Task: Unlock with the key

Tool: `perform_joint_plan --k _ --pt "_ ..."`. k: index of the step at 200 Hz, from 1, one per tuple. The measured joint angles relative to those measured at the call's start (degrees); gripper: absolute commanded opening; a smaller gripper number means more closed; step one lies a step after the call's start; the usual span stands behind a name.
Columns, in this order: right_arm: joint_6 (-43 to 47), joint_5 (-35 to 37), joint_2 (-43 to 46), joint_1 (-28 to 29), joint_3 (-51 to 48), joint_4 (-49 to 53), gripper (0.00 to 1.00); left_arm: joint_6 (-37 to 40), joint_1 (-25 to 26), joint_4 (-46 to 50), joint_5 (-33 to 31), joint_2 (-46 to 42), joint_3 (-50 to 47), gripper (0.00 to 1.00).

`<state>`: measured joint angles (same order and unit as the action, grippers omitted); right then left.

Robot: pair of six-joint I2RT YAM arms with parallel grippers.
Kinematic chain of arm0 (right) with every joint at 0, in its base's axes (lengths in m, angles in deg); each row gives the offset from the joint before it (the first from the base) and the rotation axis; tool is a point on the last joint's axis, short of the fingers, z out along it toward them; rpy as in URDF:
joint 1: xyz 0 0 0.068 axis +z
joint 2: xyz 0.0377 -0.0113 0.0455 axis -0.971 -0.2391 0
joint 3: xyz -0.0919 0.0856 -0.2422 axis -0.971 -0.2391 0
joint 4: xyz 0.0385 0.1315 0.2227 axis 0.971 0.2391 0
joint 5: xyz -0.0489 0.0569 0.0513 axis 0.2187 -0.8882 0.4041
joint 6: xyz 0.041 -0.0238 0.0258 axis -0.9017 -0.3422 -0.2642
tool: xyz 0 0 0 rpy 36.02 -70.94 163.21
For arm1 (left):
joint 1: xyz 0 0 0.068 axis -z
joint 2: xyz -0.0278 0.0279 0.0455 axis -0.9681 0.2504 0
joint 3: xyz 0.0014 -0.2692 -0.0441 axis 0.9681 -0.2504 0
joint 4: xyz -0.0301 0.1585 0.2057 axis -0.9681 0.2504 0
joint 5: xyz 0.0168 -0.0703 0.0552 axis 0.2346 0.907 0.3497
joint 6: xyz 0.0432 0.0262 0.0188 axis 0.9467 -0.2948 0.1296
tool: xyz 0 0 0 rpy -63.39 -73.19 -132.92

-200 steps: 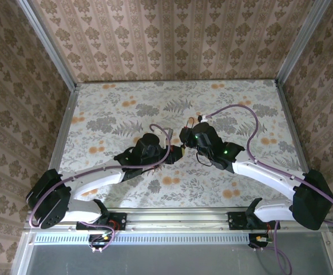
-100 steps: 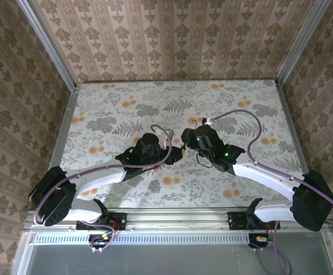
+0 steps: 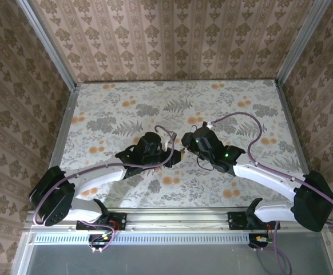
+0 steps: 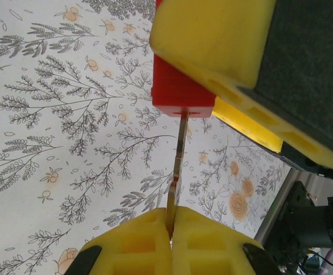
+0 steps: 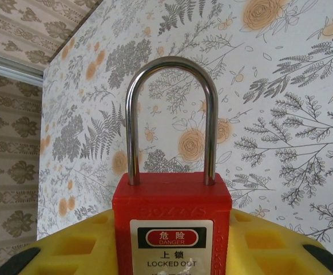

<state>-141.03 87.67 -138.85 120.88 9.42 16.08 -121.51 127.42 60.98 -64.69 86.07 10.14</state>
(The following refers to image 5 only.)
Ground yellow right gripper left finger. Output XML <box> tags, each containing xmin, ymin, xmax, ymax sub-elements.
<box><xmin>5</xmin><ymin>209</ymin><xmax>116</xmax><ymax>275</ymax></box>

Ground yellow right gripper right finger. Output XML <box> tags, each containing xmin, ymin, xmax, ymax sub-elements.
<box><xmin>230</xmin><ymin>206</ymin><xmax>333</xmax><ymax>275</ymax></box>

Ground red padlock with steel shackle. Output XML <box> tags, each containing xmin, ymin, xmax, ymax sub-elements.
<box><xmin>112</xmin><ymin>56</ymin><xmax>232</xmax><ymax>275</ymax></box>

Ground aluminium frame post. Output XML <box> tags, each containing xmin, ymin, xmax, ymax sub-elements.
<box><xmin>0</xmin><ymin>50</ymin><xmax>43</xmax><ymax>87</ymax></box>

